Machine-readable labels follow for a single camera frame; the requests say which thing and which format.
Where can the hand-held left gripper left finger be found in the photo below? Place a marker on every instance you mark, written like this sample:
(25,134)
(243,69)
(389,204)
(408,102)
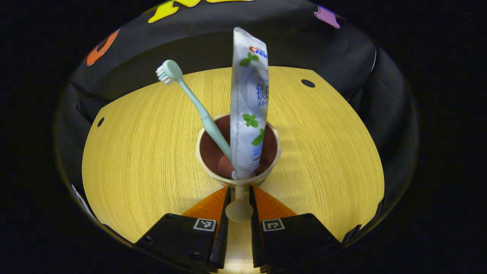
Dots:
(220,243)

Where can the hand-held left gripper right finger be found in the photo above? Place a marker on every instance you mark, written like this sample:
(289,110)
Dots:
(257,243)

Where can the beige cup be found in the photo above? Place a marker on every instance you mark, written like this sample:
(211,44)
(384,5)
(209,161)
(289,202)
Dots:
(213,167)

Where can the mint green toothbrush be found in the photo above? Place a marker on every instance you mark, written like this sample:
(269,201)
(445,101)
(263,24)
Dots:
(201,110)

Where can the white toothpaste tube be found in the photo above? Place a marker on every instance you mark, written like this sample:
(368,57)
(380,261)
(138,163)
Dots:
(249,99)

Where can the black backdrop cloth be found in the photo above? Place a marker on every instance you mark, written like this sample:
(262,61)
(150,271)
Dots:
(213,45)

